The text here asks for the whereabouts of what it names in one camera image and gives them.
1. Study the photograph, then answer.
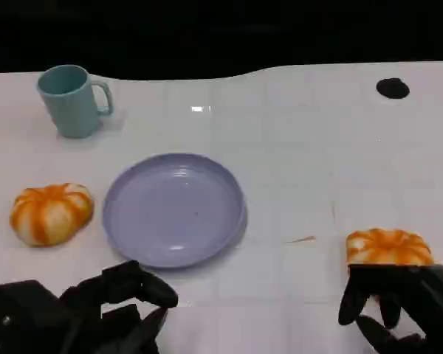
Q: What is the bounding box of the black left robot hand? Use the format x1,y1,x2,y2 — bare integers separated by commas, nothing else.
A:
0,259,179,354

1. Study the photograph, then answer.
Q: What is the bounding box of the pale green mug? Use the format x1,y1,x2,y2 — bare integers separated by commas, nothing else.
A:
36,64,114,139

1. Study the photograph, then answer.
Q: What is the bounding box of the black round table grommet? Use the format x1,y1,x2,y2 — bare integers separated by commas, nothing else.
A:
376,77,411,100

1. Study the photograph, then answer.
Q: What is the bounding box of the lilac plate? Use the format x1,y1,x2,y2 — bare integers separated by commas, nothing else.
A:
102,152,248,269

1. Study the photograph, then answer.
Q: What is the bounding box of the orange and white bread roll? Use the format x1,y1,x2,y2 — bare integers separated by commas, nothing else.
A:
346,227,435,267
9,182,95,248

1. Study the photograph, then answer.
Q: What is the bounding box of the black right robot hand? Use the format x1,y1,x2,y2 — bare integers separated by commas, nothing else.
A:
337,263,443,354

